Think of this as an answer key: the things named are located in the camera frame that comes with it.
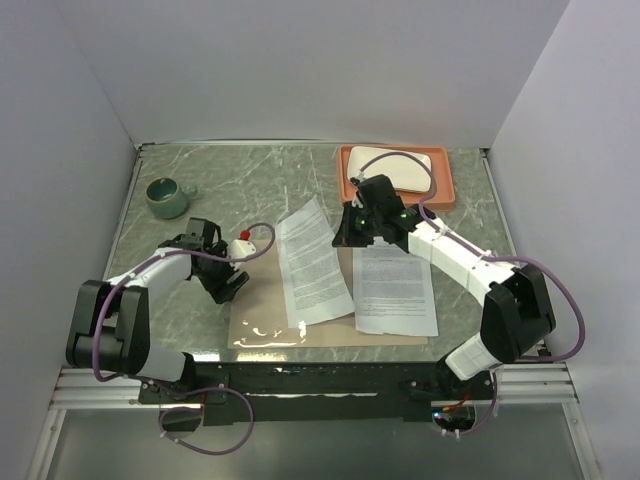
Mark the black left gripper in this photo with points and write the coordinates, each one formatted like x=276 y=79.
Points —
x=216 y=287

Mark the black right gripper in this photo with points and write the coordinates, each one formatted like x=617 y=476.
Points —
x=346 y=236

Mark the brown paper folder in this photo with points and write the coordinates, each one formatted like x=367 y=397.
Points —
x=258 y=317

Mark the printed paper sheet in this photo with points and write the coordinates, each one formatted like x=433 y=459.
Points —
x=393 y=292
x=315 y=290

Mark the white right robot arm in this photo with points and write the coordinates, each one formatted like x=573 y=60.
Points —
x=516 y=307

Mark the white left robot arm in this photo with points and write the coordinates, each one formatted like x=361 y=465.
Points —
x=110 y=329

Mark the white rectangular plate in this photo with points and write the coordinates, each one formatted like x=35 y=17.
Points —
x=406 y=170

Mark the terracotta rectangular tray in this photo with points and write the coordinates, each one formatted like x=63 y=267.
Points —
x=441 y=196

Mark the green ceramic cup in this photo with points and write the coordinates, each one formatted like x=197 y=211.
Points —
x=167 y=199

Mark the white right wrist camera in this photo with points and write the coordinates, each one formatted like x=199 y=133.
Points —
x=355 y=182

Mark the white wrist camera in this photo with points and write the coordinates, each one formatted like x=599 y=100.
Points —
x=355 y=182
x=241 y=248

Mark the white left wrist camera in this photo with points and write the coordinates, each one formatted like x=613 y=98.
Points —
x=241 y=248

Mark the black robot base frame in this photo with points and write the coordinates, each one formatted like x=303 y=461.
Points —
x=226 y=393

